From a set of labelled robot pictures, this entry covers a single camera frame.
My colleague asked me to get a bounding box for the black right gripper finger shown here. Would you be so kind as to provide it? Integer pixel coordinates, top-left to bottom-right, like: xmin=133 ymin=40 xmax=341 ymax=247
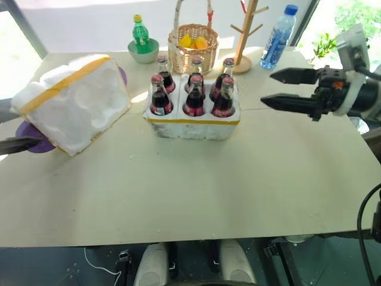
xmin=269 ymin=67 xmax=320 ymax=86
xmin=260 ymin=92 xmax=322 ymax=122

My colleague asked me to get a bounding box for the purple round plate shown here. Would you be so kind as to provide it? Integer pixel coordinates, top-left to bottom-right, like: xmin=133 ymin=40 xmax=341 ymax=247
xmin=14 ymin=66 xmax=129 ymax=155

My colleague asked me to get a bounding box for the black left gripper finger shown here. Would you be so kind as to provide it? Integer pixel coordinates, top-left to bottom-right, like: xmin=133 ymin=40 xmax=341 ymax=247
xmin=0 ymin=101 xmax=14 ymax=123
xmin=0 ymin=135 xmax=46 ymax=156

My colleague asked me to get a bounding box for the white rounded robot leg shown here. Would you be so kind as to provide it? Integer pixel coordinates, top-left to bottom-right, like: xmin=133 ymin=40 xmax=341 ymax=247
xmin=132 ymin=242 xmax=169 ymax=286
xmin=219 ymin=239 xmax=257 ymax=286

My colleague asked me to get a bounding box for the black metal table frame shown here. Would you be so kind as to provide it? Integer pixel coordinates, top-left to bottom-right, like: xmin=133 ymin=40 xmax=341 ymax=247
xmin=263 ymin=237 xmax=301 ymax=286

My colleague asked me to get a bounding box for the green potted plant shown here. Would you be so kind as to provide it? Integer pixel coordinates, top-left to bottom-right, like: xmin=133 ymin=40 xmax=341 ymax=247
xmin=311 ymin=32 xmax=339 ymax=64

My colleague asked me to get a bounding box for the glass cola bottle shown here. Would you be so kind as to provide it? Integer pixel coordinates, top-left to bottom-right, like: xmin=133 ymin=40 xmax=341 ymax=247
xmin=156 ymin=55 xmax=177 ymax=95
xmin=182 ymin=74 xmax=207 ymax=117
xmin=184 ymin=56 xmax=205 ymax=94
xmin=208 ymin=57 xmax=236 ymax=102
xmin=210 ymin=76 xmax=236 ymax=118
xmin=149 ymin=74 xmax=174 ymax=117

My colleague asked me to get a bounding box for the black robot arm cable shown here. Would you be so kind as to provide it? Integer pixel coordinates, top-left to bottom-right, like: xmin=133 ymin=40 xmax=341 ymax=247
xmin=357 ymin=182 xmax=381 ymax=286

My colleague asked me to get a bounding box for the thin white floor cable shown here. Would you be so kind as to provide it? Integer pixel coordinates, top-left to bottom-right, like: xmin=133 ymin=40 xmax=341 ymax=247
xmin=83 ymin=246 xmax=120 ymax=276

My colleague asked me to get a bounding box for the green soda bottle yellow cap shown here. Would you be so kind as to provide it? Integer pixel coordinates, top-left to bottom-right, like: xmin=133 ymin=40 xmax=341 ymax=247
xmin=132 ymin=14 xmax=150 ymax=55

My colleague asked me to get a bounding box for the white foam bottle crate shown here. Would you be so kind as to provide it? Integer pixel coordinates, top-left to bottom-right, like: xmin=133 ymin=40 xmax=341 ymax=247
xmin=142 ymin=73 xmax=242 ymax=141

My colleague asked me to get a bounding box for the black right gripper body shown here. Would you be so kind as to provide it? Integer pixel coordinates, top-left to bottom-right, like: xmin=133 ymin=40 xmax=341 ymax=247
xmin=311 ymin=66 xmax=354 ymax=116

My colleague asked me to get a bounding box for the wooden mug tree stand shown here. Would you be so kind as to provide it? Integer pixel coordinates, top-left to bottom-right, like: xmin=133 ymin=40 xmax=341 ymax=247
xmin=229 ymin=0 xmax=269 ymax=76

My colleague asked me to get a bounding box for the wicker basket with handle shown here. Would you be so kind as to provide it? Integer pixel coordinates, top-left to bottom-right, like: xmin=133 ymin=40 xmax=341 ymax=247
xmin=167 ymin=0 xmax=220 ymax=76

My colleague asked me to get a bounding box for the blue-capped water bottle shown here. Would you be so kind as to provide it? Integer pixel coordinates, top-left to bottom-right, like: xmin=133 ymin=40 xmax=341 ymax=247
xmin=259 ymin=4 xmax=299 ymax=70

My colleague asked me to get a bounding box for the white taped foam box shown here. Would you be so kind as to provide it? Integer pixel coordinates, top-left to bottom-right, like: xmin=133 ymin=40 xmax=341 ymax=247
xmin=10 ymin=53 xmax=132 ymax=157

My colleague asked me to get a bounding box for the green bowl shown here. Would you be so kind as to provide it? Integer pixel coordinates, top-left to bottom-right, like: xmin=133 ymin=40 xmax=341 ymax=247
xmin=127 ymin=38 xmax=160 ymax=64

